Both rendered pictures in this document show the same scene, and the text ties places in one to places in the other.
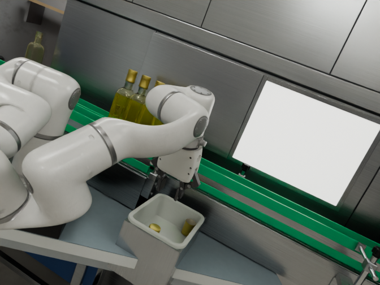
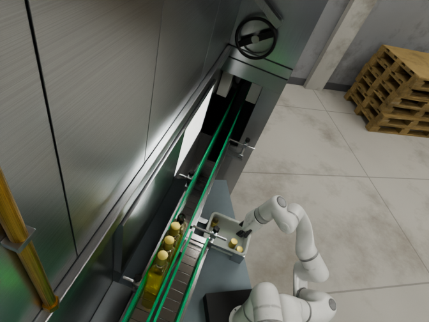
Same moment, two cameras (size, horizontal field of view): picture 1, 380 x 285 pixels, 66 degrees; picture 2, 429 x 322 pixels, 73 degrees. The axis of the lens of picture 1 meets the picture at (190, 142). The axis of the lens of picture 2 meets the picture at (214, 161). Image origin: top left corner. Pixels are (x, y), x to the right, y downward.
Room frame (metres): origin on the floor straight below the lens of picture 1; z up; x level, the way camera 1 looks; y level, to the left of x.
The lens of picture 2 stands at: (1.12, 0.71, 2.07)
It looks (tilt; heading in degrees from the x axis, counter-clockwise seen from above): 45 degrees down; 258
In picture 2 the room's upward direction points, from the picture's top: 21 degrees clockwise
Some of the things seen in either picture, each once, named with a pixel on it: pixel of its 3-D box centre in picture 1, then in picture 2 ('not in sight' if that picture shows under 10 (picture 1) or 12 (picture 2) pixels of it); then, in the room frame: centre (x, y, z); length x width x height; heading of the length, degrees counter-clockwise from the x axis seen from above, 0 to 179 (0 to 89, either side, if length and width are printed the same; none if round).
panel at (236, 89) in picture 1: (240, 116); (173, 160); (1.10, -0.14, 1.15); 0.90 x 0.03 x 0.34; 75
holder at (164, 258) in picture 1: (167, 227); (220, 235); (0.79, -0.03, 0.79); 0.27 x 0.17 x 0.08; 165
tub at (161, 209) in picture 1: (164, 228); (226, 236); (0.76, -0.03, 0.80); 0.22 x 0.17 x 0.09; 165
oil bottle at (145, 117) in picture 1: (145, 126); (168, 248); (1.05, 0.18, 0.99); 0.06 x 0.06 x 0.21; 75
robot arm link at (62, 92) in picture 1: (48, 101); (263, 305); (0.69, 0.36, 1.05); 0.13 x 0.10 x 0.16; 93
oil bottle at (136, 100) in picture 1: (132, 120); (163, 260); (1.06, 0.23, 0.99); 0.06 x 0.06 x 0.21; 77
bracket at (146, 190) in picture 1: (154, 184); (199, 242); (0.90, 0.06, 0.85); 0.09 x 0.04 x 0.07; 165
